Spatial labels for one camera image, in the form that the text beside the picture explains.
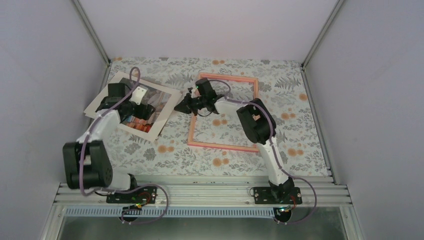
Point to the orange pink wooden frame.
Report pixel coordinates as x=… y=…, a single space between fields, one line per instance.
x=228 y=110

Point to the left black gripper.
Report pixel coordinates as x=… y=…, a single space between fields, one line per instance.
x=140 y=115

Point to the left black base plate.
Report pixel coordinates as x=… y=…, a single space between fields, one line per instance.
x=145 y=195

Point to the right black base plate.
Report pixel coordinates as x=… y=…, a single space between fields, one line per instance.
x=263 y=196

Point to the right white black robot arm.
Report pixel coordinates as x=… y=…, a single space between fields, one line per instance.
x=257 y=123

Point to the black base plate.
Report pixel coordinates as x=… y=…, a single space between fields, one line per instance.
x=263 y=196
x=145 y=195

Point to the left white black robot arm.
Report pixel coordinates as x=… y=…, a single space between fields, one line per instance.
x=86 y=161

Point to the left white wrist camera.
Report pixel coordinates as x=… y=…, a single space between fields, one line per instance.
x=138 y=94

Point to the aluminium rail base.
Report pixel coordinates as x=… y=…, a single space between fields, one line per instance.
x=207 y=208

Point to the cat and books photo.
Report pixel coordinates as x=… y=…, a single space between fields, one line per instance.
x=164 y=99

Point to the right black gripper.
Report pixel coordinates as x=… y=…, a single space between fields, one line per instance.
x=185 y=106

